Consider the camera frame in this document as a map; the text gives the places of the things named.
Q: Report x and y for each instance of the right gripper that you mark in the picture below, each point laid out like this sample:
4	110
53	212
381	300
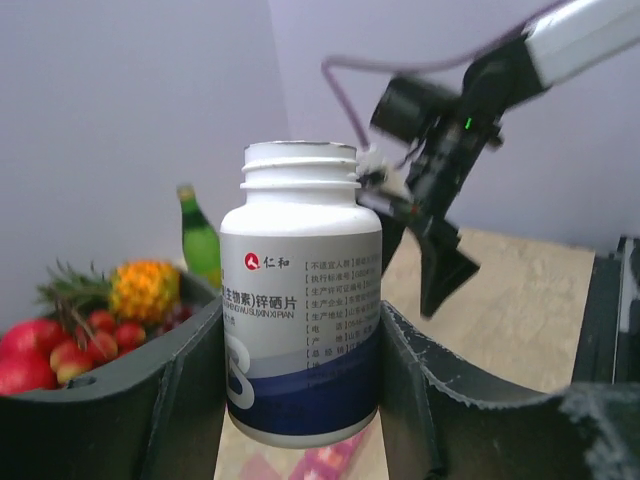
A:
443	149

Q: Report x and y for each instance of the pineapple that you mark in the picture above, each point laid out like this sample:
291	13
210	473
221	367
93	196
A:
145	291

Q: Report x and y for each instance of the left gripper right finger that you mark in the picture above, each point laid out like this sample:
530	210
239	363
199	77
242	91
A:
445	418

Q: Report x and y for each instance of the red apple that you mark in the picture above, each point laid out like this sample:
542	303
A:
25	356

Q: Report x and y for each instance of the strawberries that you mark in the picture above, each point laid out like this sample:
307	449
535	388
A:
99	341

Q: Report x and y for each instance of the pink weekly pill organizer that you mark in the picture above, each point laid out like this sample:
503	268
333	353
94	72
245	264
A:
329	462

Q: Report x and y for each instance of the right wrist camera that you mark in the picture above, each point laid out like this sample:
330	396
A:
371	169

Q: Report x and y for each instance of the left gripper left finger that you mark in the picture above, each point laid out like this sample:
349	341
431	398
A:
155	413

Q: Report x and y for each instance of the white-capped pill bottle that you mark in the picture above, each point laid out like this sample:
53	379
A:
301	292

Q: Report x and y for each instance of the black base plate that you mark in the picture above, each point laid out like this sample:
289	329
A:
608	345

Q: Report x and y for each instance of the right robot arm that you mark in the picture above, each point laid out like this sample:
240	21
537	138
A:
546	52

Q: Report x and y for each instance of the grey fruit tray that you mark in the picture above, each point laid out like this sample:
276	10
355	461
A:
194	289

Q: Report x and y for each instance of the green glass bottle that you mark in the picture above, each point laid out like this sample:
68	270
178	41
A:
200	241

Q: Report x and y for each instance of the dark grapes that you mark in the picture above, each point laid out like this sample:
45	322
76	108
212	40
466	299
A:
178	315

